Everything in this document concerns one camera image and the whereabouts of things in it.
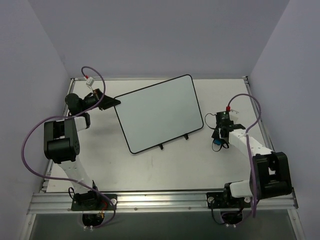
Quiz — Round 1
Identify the blue whiteboard eraser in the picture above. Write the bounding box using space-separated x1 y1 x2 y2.
212 139 222 146

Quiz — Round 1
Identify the white whiteboard black frame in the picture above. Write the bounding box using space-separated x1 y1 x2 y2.
115 74 204 155

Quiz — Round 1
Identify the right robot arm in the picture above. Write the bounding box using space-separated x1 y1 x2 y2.
211 111 293 207

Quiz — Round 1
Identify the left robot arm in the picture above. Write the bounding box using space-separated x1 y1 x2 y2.
43 88 121 210

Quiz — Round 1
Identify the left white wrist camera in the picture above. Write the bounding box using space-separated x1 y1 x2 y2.
85 77 95 87

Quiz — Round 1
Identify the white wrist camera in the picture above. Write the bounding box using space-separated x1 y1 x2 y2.
226 106 240 121
85 77 95 87

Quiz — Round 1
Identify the right black thin cable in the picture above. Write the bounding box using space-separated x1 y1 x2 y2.
204 112 231 152

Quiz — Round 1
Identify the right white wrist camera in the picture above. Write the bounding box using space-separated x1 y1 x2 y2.
226 106 240 121

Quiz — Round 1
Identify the back aluminium rail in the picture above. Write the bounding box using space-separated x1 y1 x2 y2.
71 76 248 81

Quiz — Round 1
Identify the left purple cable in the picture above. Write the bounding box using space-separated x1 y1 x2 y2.
21 66 117 230

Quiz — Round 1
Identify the right aluminium side rail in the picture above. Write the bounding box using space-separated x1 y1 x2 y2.
243 75 288 188

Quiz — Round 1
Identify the aluminium side rail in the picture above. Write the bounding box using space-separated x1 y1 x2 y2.
40 160 54 193
243 75 288 188

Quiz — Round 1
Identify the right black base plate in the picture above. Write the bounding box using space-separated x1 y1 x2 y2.
206 191 251 209

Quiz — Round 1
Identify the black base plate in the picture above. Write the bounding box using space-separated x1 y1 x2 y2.
206 191 251 209
71 191 118 212

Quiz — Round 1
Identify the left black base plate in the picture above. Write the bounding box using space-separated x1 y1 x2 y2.
71 191 118 212

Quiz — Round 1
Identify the left aluminium side rail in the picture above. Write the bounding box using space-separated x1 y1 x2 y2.
40 160 54 193

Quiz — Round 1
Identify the aluminium front rail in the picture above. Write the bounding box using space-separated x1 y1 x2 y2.
27 190 298 214

